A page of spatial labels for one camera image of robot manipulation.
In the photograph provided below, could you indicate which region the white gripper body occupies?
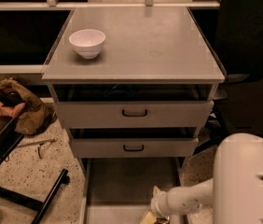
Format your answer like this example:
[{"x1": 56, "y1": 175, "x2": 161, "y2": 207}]
[{"x1": 150, "y1": 191, "x2": 171, "y2": 218}]

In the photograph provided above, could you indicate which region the crushed orange can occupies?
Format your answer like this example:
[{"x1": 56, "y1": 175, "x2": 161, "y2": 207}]
[{"x1": 146, "y1": 216, "x2": 170, "y2": 224}]

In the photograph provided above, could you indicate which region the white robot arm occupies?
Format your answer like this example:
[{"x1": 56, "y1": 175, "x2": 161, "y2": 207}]
[{"x1": 140, "y1": 133, "x2": 263, "y2": 224}]

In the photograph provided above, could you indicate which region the grey bottom drawer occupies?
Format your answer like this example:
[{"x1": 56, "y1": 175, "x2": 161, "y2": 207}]
[{"x1": 79, "y1": 158, "x2": 181, "y2": 224}]

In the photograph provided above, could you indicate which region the grey drawer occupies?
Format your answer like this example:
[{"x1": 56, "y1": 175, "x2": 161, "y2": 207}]
[
  {"x1": 79, "y1": 158, "x2": 181, "y2": 224},
  {"x1": 70, "y1": 128, "x2": 198, "y2": 158},
  {"x1": 49, "y1": 84, "x2": 214, "y2": 128}
]

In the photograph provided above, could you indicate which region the grey middle drawer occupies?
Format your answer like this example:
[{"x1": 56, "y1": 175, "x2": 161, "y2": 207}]
[{"x1": 70, "y1": 128, "x2": 198, "y2": 158}]

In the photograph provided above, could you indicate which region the grey drawer cabinet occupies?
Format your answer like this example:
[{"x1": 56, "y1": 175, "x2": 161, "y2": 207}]
[{"x1": 41, "y1": 6, "x2": 227, "y2": 224}]

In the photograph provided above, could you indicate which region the dark object in top drawer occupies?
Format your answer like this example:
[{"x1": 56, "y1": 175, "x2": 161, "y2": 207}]
[{"x1": 104, "y1": 84, "x2": 137, "y2": 98}]

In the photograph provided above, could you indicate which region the grey top drawer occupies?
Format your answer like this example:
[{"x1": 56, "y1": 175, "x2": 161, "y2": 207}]
[{"x1": 49, "y1": 84, "x2": 214, "y2": 128}]

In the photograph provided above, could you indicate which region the brown crumpled cloth bag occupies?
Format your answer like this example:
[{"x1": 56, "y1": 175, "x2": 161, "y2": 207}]
[{"x1": 0, "y1": 78, "x2": 53, "y2": 135}]

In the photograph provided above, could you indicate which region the white ceramic bowl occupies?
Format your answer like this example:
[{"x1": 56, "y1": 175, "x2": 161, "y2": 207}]
[{"x1": 69, "y1": 29, "x2": 105, "y2": 59}]

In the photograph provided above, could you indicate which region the black metal stand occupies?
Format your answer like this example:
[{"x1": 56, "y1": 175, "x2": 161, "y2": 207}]
[{"x1": 0, "y1": 117, "x2": 70, "y2": 224}]

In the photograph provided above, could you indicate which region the black office chair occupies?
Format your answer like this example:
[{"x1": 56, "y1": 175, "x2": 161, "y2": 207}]
[{"x1": 193, "y1": 0, "x2": 263, "y2": 153}]

